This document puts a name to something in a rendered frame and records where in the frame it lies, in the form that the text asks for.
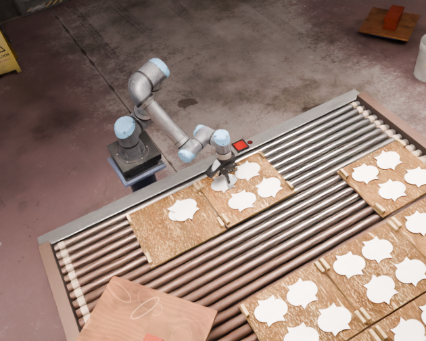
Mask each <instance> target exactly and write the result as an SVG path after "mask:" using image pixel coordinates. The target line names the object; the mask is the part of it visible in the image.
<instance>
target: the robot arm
mask: <svg viewBox="0 0 426 341"><path fill-rule="evenodd" d="M169 75H170V72H169V69H168V67H167V66H166V65H165V63H164V62H163V61H162V60H160V59H158V58H152V59H151V60H149V61H148V62H147V63H146V64H145V65H143V66H142V67H141V68H140V69H138V71H136V72H135V73H134V74H132V75H131V77H130V78H129V81H128V92H129V94H130V97H131V99H132V101H133V103H134V104H135V107H134V111H133V112H132V113H131V114H130V115H129V116H125V117H121V118H119V119H118V120H117V121H116V122H115V125H114V130H115V134H116V136H117V139H118V142H119V154H120V157H121V158H123V159H124V160H136V159H138V158H140V157H142V155H143V154H144V153H145V146H144V144H143V142H142V141H141V140H140V139H139V134H141V133H142V132H143V131H144V130H145V129H146V128H147V127H148V126H149V125H150V124H151V123H153V122H154V123H155V124H156V125H157V126H158V127H159V128H160V129H161V131H162V132H163V133H164V134H165V135H166V136H167V137H168V138H169V140H171V142H173V144H175V146H176V147H177V148H178V149H179V152H178V155H179V158H180V159H181V160H182V161H183V162H186V163H189V162H190V161H192V160H193V159H194V158H195V157H196V156H197V155H198V154H199V153H200V152H201V151H202V150H203V149H204V148H205V147H206V146H207V145H208V144H209V145H212V146H214V147H215V148H216V155H217V159H216V160H215V161H214V162H213V163H212V164H211V165H210V167H209V168H208V169H207V170H206V171H205V174H206V175H207V176H208V177H209V178H212V177H213V176H214V175H215V174H216V173H218V176H221V173H222V175H224V176H225V178H224V179H225V181H226V183H227V187H228V188H229V189H231V186H232V184H234V183H235V182H236V181H237V178H236V177H232V175H231V174H228V173H231V172H233V171H234V172H235V171H238V170H237V169H236V168H235V167H237V163H236V162H235V154H234V153H233V152H232V150H231V144H230V137H229V133H228V131H226V130H224V129H223V130H221V129H219V130H217V131H215V130H213V129H211V128H209V127H206V126H204V125H201V124H200V125H198V126H197V127H196V128H195V130H194V132H193V136H194V137H193V138H192V139H190V138H189V137H188V136H187V135H186V134H185V133H184V132H183V130H182V129H181V128H180V127H179V126H178V125H177V123H175V121H173V119H171V117H170V116H169V115H168V114H167V113H166V112H165V110H164V109H163V108H162V107H161V106H160V105H159V103H158V102H157V101H156V95H157V93H158V91H159V90H160V89H161V88H162V85H163V82H164V80H165V79H166V78H168V77H169ZM234 163H235V164H234ZM234 169H235V170H234Z"/></svg>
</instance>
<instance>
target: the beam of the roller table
mask: <svg viewBox="0 0 426 341"><path fill-rule="evenodd" d="M358 94H360V93H359V92H358V91H357V90H355V89H353V90H351V91H348V92H347V93H344V94H343V95H340V96H338V97H336V98H334V99H332V100H330V101H327V102H325V103H323V104H321V105H319V106H317V107H315V108H313V109H311V110H309V111H306V112H304V113H302V114H300V115H298V116H295V117H293V118H291V119H289V120H287V121H285V122H282V123H281V124H278V125H277V126H274V127H272V128H270V129H268V130H266V131H263V132H261V133H259V134H257V135H255V136H253V137H250V138H249V139H246V140H245V142H246V143H247V142H248V141H253V143H252V144H248V143H247V144H248V145H249V147H250V148H249V149H246V150H244V151H242V152H240V153H237V151H236V150H235V149H234V148H233V146H231V150H232V152H233V153H234V154H235V159H236V158H238V157H240V156H242V155H244V154H247V153H249V152H251V151H253V150H255V149H257V148H259V147H261V146H263V145H266V144H267V143H270V142H271V141H274V140H276V139H278V138H280V137H282V136H284V135H286V134H288V133H290V132H293V131H295V130H297V129H299V128H301V127H303V126H305V125H307V124H310V123H311V122H314V121H315V120H318V119H319V118H322V117H324V116H326V115H328V114H330V113H332V112H334V111H336V110H339V109H341V108H343V107H345V106H347V105H349V104H350V103H352V102H355V101H356V97H357V95H358ZM216 159H217V155H216V154H215V155H213V156H210V157H208V158H206V159H204V160H202V161H199V162H197V163H195V164H193V165H191V166H188V167H187V168H184V169H183V170H180V171H178V172H176V173H174V174H172V175H170V176H167V177H165V178H163V179H161V180H159V181H156V182H155V183H152V184H151V185H148V186H146V187H144V188H142V189H140V190H138V191H135V192H133V193H131V194H129V195H127V196H124V197H123V198H120V199H119V200H116V201H114V202H112V203H110V204H108V205H106V206H103V207H101V208H99V209H97V210H95V211H93V212H90V213H89V214H86V215H85V216H83V217H80V218H78V219H76V220H74V221H71V222H69V223H67V224H65V225H63V226H61V227H58V228H57V229H54V230H53V231H50V232H48V233H46V234H44V235H42V236H39V237H38V238H37V240H38V243H39V245H41V244H44V243H45V242H48V241H50V243H51V245H52V246H54V245H56V244H58V243H59V242H61V241H64V240H67V239H69V238H71V237H73V236H75V235H77V234H79V233H81V232H83V231H86V230H88V229H90V228H92V227H94V226H96V225H98V224H100V223H102V222H104V221H106V220H108V219H110V218H113V217H115V216H117V215H119V214H121V213H123V212H125V211H127V210H130V209H131V208H134V207H136V206H138V205H140V204H142V203H144V202H146V201H148V200H150V199H152V198H154V197H156V196H159V195H161V194H163V193H165V192H167V191H169V190H171V189H174V188H175V187H178V186H180V185H182V184H184V183H186V182H188V181H190V180H192V179H194V178H196V177H198V176H200V175H203V174H205V171H206V170H207V169H208V168H209V167H210V165H211V164H212V163H213V162H214V161H215V160H216Z"/></svg>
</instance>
